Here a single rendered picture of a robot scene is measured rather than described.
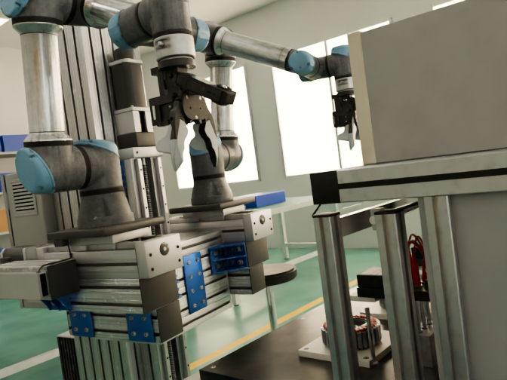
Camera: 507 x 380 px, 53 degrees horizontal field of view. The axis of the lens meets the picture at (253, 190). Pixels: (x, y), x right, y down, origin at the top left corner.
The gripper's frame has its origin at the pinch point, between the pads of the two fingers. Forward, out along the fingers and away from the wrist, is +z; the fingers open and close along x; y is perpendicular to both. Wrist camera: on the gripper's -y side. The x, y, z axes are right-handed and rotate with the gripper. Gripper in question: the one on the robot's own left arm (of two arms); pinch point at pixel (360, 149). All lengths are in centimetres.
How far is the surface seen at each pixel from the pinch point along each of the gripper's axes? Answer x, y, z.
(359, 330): 81, -24, 34
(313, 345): 80, -14, 37
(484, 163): 104, -51, 5
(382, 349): 80, -28, 37
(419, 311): 79, -35, 30
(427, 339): 83, -37, 33
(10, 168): -261, 595, -45
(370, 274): 80, -27, 23
